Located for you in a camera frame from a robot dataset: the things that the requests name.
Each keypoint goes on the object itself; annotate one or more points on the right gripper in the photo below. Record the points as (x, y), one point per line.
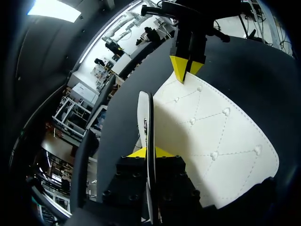
(188, 11)

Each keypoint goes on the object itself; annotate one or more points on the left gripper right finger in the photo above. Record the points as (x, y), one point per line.
(174, 181)

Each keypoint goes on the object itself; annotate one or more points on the person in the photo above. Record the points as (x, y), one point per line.
(151, 35)

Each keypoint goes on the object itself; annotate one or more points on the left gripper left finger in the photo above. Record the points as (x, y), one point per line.
(127, 179)

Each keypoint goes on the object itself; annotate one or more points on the white quilted bag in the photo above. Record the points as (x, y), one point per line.
(211, 131)

